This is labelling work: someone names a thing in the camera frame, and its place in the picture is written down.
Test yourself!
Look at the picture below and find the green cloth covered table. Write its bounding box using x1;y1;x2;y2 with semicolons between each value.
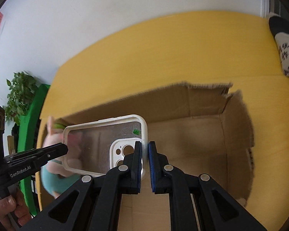
18;84;50;216

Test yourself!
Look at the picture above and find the green potted plant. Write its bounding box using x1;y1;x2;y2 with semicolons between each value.
3;71;41;126

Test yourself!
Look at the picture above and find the person's left hand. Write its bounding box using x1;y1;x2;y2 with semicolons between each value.
0;189;32;230

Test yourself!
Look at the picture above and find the brown cardboard box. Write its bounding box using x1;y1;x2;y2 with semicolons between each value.
37;81;255;231

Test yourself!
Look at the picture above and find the black white printed cloth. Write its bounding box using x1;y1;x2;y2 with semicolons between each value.
268;15;289;77

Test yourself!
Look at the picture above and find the pink teal plush toy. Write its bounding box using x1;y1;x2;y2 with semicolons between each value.
40;116;80;199

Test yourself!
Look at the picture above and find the white clear phone case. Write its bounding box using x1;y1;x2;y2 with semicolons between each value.
62;114;148;177

